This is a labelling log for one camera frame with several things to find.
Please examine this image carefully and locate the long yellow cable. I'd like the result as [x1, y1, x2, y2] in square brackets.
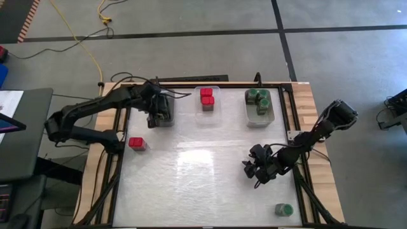
[47, 0, 104, 84]

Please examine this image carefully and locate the blue object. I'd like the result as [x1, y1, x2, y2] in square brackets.
[0, 63, 10, 88]

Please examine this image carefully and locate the light grey plastic bin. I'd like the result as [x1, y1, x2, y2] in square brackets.
[244, 88, 276, 128]

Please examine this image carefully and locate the yellow cable with plug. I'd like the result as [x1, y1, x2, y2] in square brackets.
[97, 0, 130, 25]

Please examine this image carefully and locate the black equipment with cables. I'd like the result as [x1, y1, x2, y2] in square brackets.
[376, 88, 407, 132]

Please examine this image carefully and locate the black tablet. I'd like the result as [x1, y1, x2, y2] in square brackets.
[0, 113, 27, 134]

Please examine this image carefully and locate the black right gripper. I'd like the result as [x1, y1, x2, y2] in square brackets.
[242, 143, 284, 186]

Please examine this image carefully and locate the black flat bar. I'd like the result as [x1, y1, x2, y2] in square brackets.
[150, 74, 229, 83]

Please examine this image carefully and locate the black table frame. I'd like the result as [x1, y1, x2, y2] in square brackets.
[73, 81, 347, 229]

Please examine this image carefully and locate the dark device with lit keys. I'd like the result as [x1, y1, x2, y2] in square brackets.
[0, 184, 12, 224]

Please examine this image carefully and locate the black cable loop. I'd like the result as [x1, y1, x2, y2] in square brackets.
[110, 71, 134, 83]

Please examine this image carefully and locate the dark grey plastic bin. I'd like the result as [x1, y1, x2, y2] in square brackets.
[146, 88, 176, 128]

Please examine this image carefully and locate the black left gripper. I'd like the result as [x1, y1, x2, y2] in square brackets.
[144, 83, 175, 128]

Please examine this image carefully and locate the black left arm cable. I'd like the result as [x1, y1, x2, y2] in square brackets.
[107, 74, 193, 100]

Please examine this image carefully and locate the dark grey desk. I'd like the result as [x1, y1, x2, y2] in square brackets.
[0, 88, 54, 184]

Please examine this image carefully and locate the black mat with striped edge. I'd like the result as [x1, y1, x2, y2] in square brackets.
[0, 0, 41, 45]

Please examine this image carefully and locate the clear plastic bin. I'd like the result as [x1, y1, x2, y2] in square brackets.
[194, 85, 223, 128]

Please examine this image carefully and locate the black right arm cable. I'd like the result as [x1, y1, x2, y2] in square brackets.
[252, 142, 292, 190]

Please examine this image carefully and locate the black floor cable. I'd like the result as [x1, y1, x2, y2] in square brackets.
[8, 25, 115, 60]

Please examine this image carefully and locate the white paper sheet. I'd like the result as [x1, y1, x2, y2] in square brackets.
[0, 90, 25, 144]

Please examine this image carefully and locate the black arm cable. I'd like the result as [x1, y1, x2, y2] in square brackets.
[107, 74, 193, 100]
[252, 142, 292, 190]

